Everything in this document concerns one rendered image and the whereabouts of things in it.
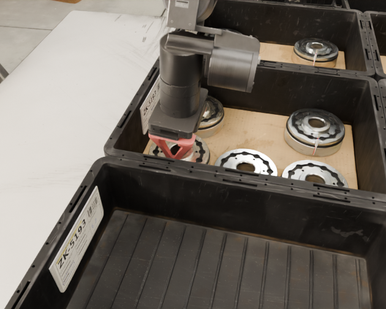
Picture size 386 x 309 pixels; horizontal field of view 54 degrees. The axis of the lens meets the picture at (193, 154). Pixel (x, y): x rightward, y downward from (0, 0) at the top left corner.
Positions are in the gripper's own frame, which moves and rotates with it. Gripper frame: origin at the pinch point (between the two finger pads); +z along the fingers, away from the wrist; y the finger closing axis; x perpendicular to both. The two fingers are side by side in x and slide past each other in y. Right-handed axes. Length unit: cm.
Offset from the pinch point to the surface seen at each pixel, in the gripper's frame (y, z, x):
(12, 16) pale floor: 202, 116, 195
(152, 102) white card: 8.6, -0.9, 7.2
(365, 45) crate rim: 33.2, -6.0, -29.3
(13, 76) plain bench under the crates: 34, 24, 59
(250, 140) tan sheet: 9.5, 3.9, -11.5
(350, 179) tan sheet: 4.0, 2.3, -28.8
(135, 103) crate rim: 2.9, -5.0, 8.1
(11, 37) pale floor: 171, 112, 174
